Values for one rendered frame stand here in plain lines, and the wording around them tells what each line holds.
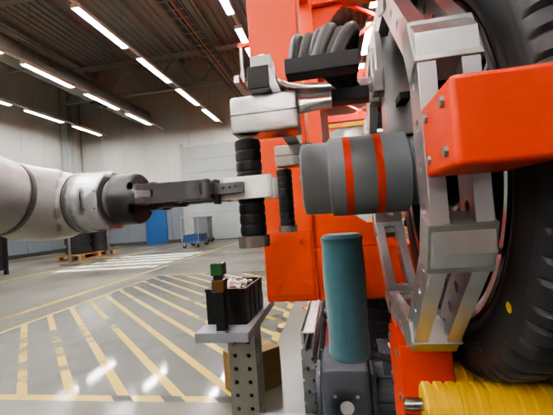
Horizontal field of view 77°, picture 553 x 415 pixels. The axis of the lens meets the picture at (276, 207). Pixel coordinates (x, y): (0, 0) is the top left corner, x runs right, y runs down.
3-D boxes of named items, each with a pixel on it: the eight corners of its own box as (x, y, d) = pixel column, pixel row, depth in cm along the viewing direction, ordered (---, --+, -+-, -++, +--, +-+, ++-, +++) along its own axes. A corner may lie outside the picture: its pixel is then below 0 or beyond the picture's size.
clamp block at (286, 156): (314, 163, 78) (313, 140, 78) (275, 167, 79) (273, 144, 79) (316, 165, 83) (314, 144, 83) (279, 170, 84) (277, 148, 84)
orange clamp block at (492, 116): (508, 170, 33) (572, 156, 24) (422, 178, 35) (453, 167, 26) (502, 99, 33) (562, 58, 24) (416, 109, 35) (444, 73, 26)
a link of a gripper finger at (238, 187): (207, 184, 46) (198, 183, 43) (243, 181, 45) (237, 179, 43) (208, 196, 46) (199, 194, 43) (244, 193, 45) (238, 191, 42)
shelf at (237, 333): (248, 342, 102) (248, 332, 102) (194, 343, 105) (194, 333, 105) (274, 304, 145) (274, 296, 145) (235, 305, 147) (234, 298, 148)
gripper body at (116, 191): (136, 224, 55) (190, 220, 54) (100, 226, 47) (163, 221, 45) (132, 177, 56) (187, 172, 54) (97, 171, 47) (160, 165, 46)
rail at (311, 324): (329, 399, 114) (324, 333, 115) (301, 398, 116) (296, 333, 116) (334, 271, 358) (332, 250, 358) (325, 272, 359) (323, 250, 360)
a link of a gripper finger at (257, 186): (221, 179, 47) (219, 178, 46) (271, 174, 46) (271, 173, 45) (222, 201, 47) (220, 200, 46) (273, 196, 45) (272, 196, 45)
